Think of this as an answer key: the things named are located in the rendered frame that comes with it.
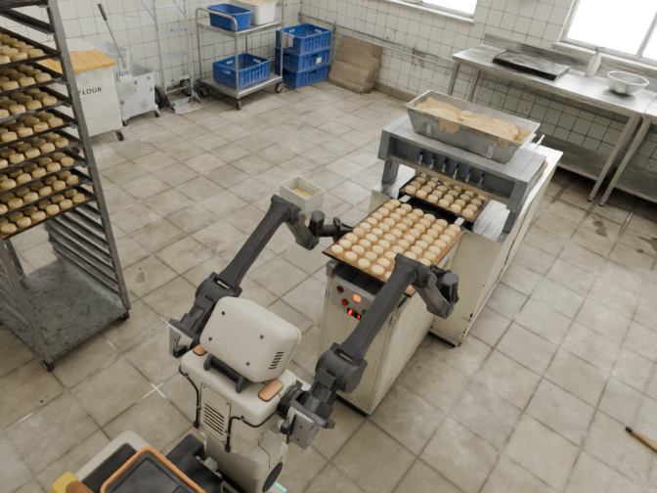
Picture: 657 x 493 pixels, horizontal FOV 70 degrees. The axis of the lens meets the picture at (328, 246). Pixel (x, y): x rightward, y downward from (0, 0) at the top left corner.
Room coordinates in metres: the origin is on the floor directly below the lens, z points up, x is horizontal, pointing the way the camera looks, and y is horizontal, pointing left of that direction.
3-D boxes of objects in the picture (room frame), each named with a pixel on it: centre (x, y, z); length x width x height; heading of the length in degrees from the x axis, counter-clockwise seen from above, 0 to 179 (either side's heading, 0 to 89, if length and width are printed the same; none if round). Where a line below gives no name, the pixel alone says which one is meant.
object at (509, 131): (2.11, -0.58, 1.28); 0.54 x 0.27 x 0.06; 60
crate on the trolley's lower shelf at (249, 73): (5.31, 1.21, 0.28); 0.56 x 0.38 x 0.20; 153
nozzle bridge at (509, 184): (2.11, -0.58, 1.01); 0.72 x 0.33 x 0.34; 60
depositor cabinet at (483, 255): (2.52, -0.82, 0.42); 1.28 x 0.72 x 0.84; 150
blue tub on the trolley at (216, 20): (5.12, 1.29, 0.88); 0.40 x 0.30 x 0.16; 58
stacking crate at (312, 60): (6.05, 0.61, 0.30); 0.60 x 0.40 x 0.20; 145
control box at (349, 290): (1.36, -0.15, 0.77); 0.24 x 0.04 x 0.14; 60
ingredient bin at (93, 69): (3.86, 2.36, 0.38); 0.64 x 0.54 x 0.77; 52
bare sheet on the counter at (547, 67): (4.61, -1.68, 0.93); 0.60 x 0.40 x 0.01; 56
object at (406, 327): (1.67, -0.33, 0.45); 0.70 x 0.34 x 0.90; 150
